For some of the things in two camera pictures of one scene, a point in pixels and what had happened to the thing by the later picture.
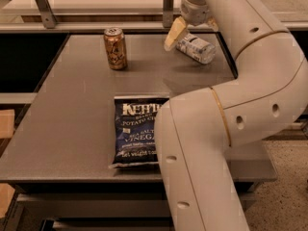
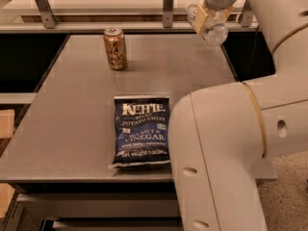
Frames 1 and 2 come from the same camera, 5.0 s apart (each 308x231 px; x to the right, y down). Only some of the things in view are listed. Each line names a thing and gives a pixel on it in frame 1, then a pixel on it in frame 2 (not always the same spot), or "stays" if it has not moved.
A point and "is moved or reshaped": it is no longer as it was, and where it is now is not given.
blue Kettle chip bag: (135, 130) stays
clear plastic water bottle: (196, 48) is moved or reshaped
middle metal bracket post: (167, 5) stays
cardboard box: (7, 123) stays
